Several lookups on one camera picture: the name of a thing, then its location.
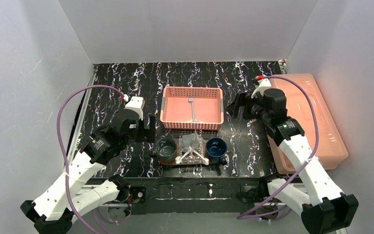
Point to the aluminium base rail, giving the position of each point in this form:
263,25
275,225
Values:
95,197

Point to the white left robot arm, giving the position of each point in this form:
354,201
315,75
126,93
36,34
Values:
55,211

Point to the pink perforated plastic basket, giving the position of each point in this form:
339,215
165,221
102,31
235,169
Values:
176,111

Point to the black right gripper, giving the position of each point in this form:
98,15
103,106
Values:
246,107

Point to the clear handled toothbrush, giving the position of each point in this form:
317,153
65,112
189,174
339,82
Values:
192,108

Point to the dark grey cup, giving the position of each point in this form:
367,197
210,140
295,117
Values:
165,149

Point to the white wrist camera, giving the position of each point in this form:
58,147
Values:
135,104
262,83

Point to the clear plastic dimpled tray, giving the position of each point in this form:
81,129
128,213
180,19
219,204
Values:
191,157

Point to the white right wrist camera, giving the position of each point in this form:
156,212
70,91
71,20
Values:
262,83

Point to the white toothpaste tube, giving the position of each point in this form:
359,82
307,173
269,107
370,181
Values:
186,142

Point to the white handled toothbrush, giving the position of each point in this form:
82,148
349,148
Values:
203,159

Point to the red capped toothpaste tube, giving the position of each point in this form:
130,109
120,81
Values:
196,141

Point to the large pink storage box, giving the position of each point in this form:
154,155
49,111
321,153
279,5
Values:
331,148

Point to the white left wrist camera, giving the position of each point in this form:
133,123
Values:
135,104

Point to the dark blue cup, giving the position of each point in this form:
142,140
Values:
216,149

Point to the oval wooden tray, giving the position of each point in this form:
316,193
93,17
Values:
186,163

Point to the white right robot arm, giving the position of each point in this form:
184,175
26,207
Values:
310,192

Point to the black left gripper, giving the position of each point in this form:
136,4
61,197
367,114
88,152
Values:
140,129

